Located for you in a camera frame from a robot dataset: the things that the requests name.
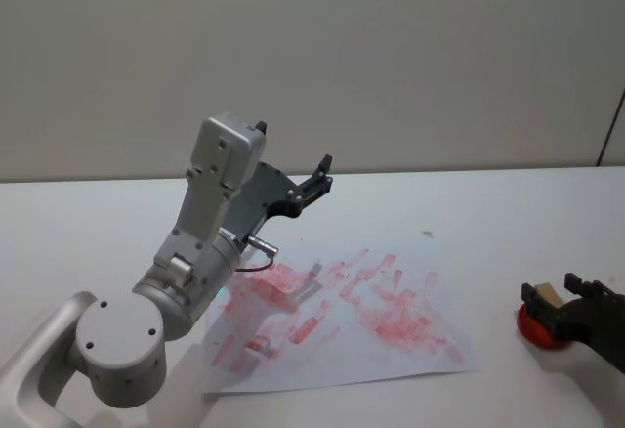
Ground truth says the thin dark post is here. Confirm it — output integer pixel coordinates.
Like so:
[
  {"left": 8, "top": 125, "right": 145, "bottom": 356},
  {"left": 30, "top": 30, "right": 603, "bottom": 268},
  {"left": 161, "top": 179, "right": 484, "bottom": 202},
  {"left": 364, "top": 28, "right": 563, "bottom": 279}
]
[{"left": 595, "top": 87, "right": 625, "bottom": 168}]

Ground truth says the beige wooden stamp block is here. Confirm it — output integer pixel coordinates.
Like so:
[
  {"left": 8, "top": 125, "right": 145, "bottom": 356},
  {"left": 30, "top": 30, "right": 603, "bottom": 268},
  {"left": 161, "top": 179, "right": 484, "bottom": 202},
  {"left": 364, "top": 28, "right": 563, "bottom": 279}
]
[{"left": 533, "top": 282, "right": 563, "bottom": 309}]

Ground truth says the white paper with red stamps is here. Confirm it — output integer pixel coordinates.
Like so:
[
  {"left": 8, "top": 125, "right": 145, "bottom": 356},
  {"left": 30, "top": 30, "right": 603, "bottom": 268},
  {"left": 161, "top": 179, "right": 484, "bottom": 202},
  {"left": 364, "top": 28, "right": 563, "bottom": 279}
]
[{"left": 201, "top": 229, "right": 482, "bottom": 395}]

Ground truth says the thin dark cable, silver plug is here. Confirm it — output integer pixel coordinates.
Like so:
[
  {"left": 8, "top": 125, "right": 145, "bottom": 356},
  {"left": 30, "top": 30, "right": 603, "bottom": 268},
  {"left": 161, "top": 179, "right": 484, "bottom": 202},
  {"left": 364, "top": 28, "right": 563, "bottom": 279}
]
[{"left": 233, "top": 234, "right": 280, "bottom": 274}]

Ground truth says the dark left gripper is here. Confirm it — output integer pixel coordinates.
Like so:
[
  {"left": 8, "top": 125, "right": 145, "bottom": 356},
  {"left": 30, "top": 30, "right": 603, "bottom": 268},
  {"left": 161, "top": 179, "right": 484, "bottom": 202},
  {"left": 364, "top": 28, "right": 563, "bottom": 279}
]
[{"left": 228, "top": 120, "right": 335, "bottom": 248}]

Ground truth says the round red ink pad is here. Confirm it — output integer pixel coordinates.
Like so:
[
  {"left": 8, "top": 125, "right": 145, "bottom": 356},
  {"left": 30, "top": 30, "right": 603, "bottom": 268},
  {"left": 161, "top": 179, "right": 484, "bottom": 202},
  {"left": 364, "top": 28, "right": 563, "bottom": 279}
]
[{"left": 516, "top": 300, "right": 578, "bottom": 350}]

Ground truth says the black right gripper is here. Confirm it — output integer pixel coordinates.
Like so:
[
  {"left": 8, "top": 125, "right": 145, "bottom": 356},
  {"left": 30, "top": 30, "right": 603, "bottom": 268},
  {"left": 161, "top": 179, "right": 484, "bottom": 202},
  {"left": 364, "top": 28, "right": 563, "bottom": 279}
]
[{"left": 521, "top": 272, "right": 625, "bottom": 366}]

